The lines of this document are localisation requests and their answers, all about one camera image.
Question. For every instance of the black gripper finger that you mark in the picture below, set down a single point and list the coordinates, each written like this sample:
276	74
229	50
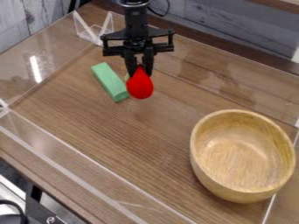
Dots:
131	64
149	60

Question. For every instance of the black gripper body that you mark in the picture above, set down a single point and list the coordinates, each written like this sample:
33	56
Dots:
118	41

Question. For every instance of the red plush strawberry toy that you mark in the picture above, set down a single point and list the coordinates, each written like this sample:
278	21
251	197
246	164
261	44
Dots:
139	84

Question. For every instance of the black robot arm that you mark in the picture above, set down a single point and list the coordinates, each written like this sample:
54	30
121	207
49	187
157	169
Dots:
137	25

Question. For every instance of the green rectangular block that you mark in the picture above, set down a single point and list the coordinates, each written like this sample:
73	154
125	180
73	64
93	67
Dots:
110	81

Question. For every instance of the wooden bowl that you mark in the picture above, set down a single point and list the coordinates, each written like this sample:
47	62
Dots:
242	155

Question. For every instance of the clear acrylic corner bracket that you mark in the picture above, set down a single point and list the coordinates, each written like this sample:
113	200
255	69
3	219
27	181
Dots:
91	33

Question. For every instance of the black table clamp bracket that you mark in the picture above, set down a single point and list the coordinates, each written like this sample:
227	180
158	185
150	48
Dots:
37	212

